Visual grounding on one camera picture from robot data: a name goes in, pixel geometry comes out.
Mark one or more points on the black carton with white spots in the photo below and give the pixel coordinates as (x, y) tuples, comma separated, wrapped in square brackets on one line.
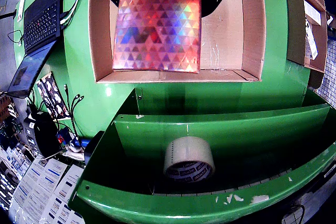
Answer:
[(52, 95)]

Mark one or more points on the large shallow cardboard tray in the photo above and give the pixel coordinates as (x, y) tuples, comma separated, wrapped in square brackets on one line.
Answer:
[(225, 43)]

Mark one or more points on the black laptop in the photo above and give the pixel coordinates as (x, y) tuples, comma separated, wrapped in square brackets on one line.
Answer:
[(39, 22)]

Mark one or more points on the blue plastic tube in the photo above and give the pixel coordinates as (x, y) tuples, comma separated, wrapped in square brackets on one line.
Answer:
[(84, 142)]

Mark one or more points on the clear packing tape roll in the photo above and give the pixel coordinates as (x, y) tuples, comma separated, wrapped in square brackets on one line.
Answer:
[(189, 150)]

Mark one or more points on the red holographic triangle-pattern box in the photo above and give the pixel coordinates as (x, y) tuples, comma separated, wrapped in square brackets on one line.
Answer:
[(157, 24)]

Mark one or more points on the printed paper sheets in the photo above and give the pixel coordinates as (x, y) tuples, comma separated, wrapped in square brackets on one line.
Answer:
[(39, 190)]

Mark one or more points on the green metal machine housing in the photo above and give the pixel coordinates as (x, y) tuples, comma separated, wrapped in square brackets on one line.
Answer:
[(210, 127)]

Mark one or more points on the black rounded device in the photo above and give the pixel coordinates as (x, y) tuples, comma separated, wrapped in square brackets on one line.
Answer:
[(46, 140)]

